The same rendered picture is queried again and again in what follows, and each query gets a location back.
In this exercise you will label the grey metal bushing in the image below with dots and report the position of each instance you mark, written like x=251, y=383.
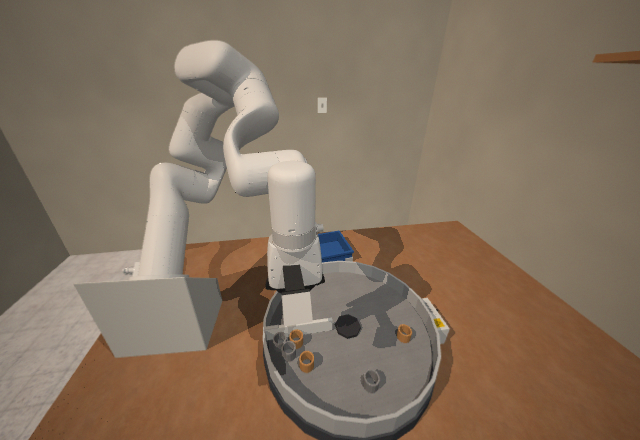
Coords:
x=279, y=336
x=288, y=356
x=371, y=388

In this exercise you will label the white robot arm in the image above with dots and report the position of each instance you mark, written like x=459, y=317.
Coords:
x=285, y=175

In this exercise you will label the bronze bushing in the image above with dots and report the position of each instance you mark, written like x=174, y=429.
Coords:
x=306, y=368
x=405, y=329
x=297, y=334

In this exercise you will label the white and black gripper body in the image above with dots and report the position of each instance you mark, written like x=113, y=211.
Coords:
x=308, y=258

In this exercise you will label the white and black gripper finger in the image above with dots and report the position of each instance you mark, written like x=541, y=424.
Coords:
x=312, y=286
x=270, y=288

